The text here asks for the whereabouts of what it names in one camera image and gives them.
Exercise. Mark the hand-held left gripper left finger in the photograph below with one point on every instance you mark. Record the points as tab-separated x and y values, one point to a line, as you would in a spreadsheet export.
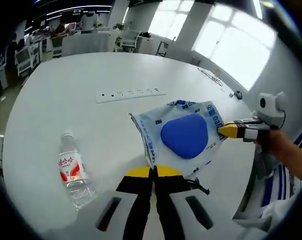
138	190

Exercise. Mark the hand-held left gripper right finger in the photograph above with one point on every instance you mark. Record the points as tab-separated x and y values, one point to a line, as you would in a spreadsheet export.
165	200

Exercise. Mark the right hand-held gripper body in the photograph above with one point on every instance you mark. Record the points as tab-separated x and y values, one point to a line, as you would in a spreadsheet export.
272	110

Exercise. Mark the blue white plastic bag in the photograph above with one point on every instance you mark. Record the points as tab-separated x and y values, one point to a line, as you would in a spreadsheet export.
183	137

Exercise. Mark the clear plastic water bottle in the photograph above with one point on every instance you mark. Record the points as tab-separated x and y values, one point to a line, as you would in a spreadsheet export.
70	165

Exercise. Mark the person's right hand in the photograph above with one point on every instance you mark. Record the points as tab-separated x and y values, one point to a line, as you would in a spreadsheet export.
271	141

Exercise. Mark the small black round object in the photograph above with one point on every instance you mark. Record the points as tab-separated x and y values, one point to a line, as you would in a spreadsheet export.
238	95

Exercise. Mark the grey mesh office chair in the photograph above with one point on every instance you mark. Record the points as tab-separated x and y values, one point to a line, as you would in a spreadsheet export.
262	165

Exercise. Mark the large window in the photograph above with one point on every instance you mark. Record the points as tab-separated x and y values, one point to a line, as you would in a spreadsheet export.
236	45
169	18

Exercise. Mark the white inset socket panel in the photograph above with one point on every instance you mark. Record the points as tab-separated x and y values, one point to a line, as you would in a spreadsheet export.
130	94

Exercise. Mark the person's white dotted shirt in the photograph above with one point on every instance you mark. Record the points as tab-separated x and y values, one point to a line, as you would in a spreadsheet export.
271	221

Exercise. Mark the white office chair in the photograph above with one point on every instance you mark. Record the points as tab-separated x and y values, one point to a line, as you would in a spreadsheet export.
58	47
130	40
25	60

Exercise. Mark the green potted plant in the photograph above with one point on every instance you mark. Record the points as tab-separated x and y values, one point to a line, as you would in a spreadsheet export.
120	26

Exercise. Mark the black metal frame stand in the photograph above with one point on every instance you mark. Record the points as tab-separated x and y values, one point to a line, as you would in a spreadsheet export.
163	49

